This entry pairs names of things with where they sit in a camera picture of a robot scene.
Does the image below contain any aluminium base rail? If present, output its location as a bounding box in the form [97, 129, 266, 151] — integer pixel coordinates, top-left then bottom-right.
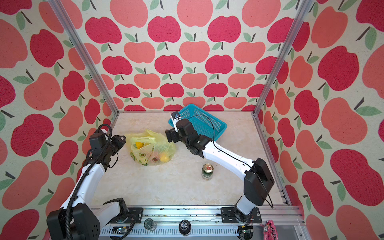
[126, 205, 311, 240]

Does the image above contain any yellow plastic avocado-print bag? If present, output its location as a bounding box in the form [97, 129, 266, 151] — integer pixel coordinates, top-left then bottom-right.
[126, 130, 177, 166]

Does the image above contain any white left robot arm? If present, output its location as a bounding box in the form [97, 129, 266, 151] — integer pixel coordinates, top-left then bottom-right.
[47, 133, 135, 240]

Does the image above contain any aluminium frame post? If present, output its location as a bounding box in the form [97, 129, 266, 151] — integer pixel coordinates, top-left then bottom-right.
[252, 0, 315, 119]
[48, 0, 120, 118]

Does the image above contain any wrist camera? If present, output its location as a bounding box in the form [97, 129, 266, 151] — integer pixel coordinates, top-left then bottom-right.
[89, 133, 107, 157]
[171, 112, 181, 132]

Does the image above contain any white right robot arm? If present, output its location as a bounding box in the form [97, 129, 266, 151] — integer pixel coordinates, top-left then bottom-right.
[165, 119, 275, 223]

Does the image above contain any green drink can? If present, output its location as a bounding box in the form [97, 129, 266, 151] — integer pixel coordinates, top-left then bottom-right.
[202, 164, 214, 180]

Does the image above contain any yellow toy banana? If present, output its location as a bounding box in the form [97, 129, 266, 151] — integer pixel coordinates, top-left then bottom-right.
[135, 142, 144, 150]

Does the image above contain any aluminium frame post left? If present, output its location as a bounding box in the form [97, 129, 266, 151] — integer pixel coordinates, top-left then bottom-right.
[48, 0, 120, 118]

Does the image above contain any aluminium frame post right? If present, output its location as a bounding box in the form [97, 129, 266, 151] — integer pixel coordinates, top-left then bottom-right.
[252, 0, 315, 119]

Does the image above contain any small glass jar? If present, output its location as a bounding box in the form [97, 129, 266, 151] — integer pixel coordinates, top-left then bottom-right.
[144, 218, 157, 232]

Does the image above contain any yellow toy mango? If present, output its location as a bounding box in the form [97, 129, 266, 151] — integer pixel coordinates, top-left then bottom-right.
[160, 155, 171, 163]

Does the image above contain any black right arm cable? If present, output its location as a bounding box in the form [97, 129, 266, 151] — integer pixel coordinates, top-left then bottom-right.
[187, 113, 274, 209]

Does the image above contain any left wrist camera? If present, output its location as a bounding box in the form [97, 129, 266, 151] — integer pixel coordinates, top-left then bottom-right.
[89, 133, 107, 157]

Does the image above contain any black round knob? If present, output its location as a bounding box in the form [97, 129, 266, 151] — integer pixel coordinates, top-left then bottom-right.
[179, 220, 192, 236]

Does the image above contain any pink snack packet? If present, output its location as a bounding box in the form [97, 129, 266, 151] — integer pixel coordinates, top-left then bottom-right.
[261, 220, 279, 240]

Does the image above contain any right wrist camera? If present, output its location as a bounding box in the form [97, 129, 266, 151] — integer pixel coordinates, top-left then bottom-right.
[171, 112, 181, 132]

